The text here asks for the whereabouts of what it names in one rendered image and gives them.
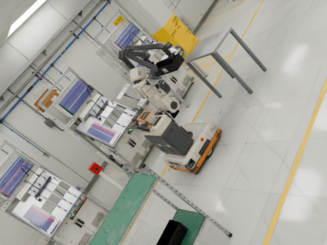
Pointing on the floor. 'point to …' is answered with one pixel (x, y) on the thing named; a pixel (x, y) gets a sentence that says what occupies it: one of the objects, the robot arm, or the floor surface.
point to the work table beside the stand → (215, 42)
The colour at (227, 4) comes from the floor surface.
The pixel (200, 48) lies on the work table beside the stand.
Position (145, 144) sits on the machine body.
